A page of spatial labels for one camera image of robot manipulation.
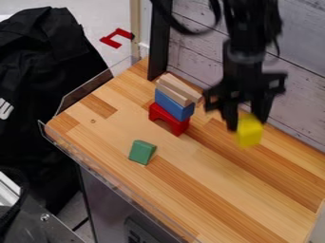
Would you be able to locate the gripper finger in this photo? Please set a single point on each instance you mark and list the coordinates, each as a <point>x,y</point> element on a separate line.
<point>263,107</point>
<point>230,115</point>

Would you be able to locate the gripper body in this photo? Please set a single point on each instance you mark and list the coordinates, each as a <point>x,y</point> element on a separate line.
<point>245,82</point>

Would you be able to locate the yellow cube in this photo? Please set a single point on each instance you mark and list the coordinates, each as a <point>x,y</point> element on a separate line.
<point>249,133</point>

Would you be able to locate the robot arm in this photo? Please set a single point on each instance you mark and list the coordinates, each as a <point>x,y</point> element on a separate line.
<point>249,25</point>

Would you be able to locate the beige wooden block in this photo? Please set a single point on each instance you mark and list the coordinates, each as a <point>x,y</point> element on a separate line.
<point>183,86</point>
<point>171,95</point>

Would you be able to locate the blue block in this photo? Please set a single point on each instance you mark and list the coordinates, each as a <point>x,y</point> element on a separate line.
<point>173,106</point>

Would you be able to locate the red arch block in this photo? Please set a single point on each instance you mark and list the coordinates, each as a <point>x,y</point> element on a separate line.
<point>167,119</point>

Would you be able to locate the green wedge block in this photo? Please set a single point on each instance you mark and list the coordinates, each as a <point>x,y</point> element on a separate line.
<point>140,152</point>

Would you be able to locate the red clamp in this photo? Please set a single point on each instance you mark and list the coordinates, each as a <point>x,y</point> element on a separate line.
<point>114,39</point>

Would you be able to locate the black bag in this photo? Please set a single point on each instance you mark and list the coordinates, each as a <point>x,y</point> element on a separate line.
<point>38,95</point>

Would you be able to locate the black upright post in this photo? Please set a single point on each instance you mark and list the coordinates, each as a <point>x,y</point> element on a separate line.
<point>158,41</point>

